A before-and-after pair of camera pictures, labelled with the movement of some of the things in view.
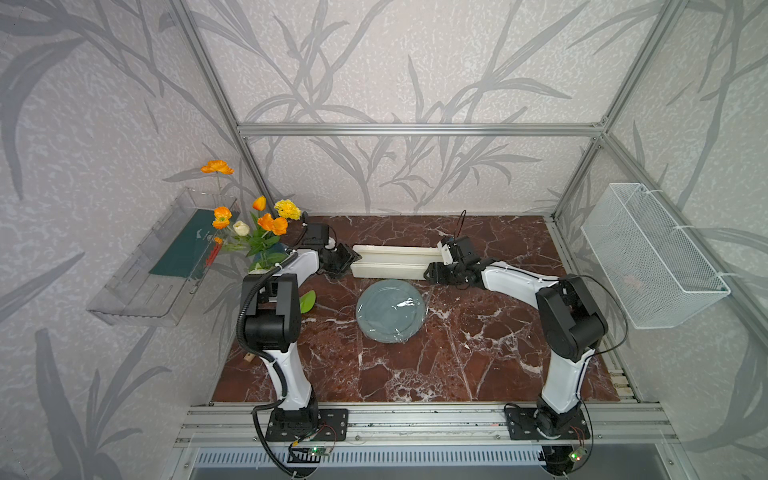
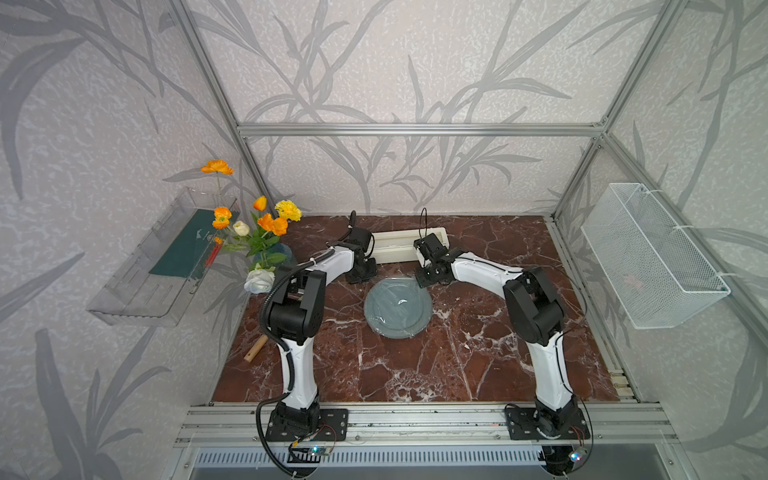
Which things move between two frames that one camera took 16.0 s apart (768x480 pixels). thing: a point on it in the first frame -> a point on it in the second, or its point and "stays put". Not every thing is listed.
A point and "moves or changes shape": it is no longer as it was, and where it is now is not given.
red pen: (213, 254) stays put
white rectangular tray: (393, 261) moves or changes shape
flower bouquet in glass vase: (261, 237) stays put
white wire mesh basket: (650, 270) stays put
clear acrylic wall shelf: (158, 281) stays put
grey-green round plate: (390, 311) moves or changes shape
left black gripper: (348, 254) -> (371, 273)
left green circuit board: (318, 451) stays put
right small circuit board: (578, 454) stays put
